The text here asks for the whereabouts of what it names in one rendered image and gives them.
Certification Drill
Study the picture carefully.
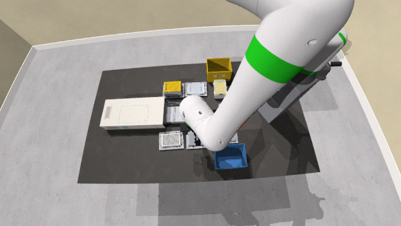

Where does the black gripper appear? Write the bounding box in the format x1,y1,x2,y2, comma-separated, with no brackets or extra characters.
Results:
192,131,201,146

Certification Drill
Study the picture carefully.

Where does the blue open bin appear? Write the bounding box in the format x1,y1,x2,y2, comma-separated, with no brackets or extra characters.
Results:
214,144,247,169

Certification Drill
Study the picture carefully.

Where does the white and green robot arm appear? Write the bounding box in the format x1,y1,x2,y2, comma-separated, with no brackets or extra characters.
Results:
179,0,355,151

